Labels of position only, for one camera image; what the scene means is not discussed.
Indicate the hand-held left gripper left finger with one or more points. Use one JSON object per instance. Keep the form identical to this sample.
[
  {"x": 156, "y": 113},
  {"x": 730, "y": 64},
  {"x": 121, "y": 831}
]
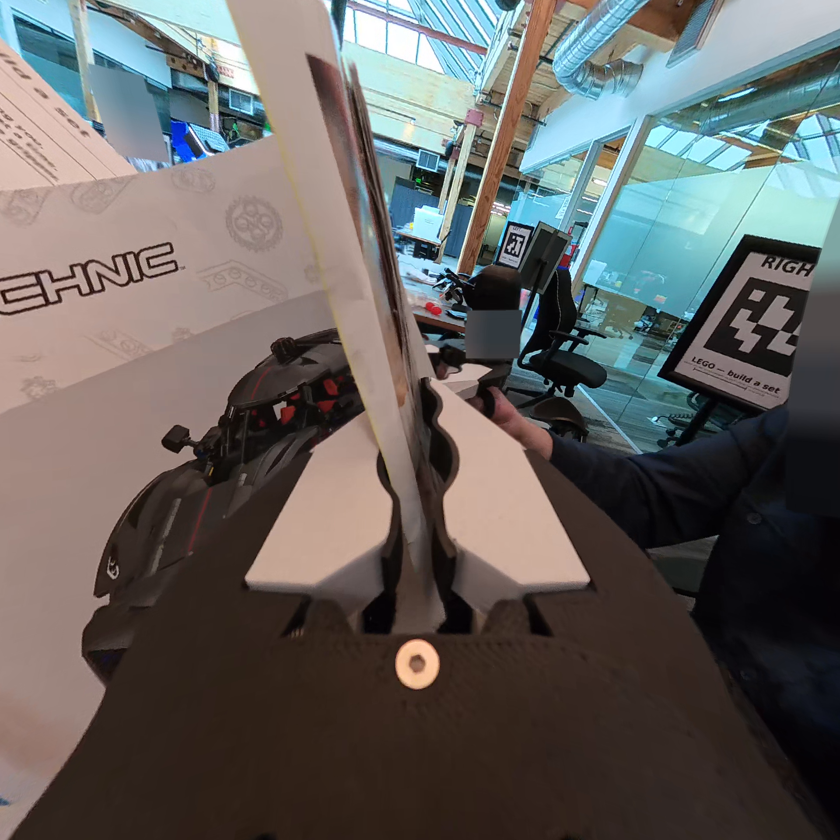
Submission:
[{"x": 321, "y": 525}]

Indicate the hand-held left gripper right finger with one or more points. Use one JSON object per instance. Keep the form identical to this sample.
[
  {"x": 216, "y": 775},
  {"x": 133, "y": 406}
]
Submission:
[{"x": 512, "y": 518}]

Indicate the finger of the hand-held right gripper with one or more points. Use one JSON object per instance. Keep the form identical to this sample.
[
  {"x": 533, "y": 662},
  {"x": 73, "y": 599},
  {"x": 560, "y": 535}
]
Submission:
[{"x": 469, "y": 380}]

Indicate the lego instruction booklet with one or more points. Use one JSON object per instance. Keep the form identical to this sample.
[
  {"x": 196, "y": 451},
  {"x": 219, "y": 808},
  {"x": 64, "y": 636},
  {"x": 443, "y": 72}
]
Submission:
[{"x": 131, "y": 394}]

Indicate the person's right forearm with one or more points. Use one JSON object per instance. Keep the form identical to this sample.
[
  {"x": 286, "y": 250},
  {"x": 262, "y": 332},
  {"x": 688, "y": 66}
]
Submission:
[{"x": 656, "y": 485}]

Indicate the person's right hand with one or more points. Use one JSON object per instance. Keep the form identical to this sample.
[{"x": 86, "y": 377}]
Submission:
[{"x": 525, "y": 430}]

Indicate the small marker sign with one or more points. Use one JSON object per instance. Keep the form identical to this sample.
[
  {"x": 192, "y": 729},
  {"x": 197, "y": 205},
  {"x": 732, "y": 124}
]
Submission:
[{"x": 515, "y": 246}]

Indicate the wooden background table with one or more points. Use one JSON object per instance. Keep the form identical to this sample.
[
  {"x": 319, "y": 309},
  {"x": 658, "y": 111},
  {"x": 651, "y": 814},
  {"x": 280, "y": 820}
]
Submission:
[{"x": 433, "y": 315}]

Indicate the dark monitor on stand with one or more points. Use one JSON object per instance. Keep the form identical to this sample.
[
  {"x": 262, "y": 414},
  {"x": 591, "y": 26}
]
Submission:
[{"x": 548, "y": 253}]

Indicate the black office chair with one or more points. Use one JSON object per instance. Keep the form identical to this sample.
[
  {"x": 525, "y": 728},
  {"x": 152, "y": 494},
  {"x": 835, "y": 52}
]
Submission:
[{"x": 558, "y": 341}]

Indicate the brown chair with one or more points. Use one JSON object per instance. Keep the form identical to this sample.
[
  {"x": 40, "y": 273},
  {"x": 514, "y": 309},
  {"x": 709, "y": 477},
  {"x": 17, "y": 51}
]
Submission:
[{"x": 564, "y": 417}]

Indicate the black framed marker sign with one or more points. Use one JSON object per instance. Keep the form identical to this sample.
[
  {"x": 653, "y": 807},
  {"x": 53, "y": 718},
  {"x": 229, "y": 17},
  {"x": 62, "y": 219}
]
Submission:
[{"x": 748, "y": 328}]

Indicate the person's dark blue jacket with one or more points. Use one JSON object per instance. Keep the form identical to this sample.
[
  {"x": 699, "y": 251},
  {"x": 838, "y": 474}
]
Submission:
[{"x": 768, "y": 590}]

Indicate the wooden post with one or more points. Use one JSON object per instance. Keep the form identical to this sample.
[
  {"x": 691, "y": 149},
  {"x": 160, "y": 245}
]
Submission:
[{"x": 505, "y": 131}]

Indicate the silver air duct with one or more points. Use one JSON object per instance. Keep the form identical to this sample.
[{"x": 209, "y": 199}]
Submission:
[{"x": 590, "y": 59}]

